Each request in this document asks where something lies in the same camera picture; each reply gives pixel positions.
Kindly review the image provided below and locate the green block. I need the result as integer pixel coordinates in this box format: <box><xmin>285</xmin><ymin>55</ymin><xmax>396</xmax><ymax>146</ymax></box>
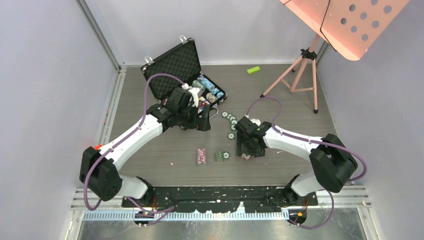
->
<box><xmin>246</xmin><ymin>66</ymin><xmax>261</xmax><ymax>75</ymax></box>

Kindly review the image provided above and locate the purple white chip roll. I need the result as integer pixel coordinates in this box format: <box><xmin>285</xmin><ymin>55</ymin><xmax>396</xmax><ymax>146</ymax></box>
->
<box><xmin>196</xmin><ymin>148</ymin><xmax>207</xmax><ymax>166</ymax></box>

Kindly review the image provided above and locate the blue chip row in case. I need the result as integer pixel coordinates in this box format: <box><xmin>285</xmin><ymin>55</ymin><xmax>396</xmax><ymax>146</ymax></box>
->
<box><xmin>197</xmin><ymin>74</ymin><xmax>226</xmax><ymax>99</ymax></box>

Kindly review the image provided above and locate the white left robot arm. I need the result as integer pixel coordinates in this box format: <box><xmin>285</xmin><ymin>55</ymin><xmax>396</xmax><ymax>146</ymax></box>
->
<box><xmin>79</xmin><ymin>87</ymin><xmax>211</xmax><ymax>207</ymax></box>

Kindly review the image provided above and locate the green 20 chip lone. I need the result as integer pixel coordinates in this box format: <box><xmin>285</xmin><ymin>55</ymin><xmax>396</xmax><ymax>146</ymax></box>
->
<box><xmin>227</xmin><ymin>132</ymin><xmax>236</xmax><ymax>140</ymax></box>

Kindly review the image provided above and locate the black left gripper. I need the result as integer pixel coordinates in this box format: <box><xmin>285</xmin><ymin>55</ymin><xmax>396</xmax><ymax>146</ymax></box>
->
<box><xmin>177</xmin><ymin>102</ymin><xmax>210</xmax><ymax>132</ymax></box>

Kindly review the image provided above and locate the green 20 chip beside stack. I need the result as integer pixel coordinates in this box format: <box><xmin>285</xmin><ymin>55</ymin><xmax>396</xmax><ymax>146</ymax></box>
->
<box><xmin>223</xmin><ymin>151</ymin><xmax>231</xmax><ymax>160</ymax></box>

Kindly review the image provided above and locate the pink tripod stand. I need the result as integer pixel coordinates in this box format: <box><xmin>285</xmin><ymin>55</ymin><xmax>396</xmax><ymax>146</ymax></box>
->
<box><xmin>260</xmin><ymin>33</ymin><xmax>321</xmax><ymax>114</ymax></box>

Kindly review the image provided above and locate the grey chip row in case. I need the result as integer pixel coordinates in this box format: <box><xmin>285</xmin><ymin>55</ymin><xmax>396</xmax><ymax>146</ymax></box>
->
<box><xmin>206</xmin><ymin>92</ymin><xmax>218</xmax><ymax>104</ymax></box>

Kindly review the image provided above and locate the black poker set case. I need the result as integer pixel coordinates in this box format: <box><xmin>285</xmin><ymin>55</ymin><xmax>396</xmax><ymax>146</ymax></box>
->
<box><xmin>140</xmin><ymin>35</ymin><xmax>228</xmax><ymax>109</ymax></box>

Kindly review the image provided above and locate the green chip row in case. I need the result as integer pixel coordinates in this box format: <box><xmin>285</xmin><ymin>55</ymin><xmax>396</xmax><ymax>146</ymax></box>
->
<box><xmin>192</xmin><ymin>80</ymin><xmax>206</xmax><ymax>91</ymax></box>

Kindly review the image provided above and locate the green chip stack lying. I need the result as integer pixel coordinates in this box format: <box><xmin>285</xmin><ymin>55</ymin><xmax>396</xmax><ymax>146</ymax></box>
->
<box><xmin>215</xmin><ymin>151</ymin><xmax>225</xmax><ymax>162</ymax></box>

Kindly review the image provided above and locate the pink perforated panel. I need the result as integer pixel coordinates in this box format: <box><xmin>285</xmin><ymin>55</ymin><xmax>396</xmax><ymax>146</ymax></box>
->
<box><xmin>282</xmin><ymin>0</ymin><xmax>409</xmax><ymax>61</ymax></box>

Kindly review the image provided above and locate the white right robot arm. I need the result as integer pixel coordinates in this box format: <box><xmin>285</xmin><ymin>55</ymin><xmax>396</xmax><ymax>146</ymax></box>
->
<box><xmin>234</xmin><ymin>116</ymin><xmax>358</xmax><ymax>205</ymax></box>

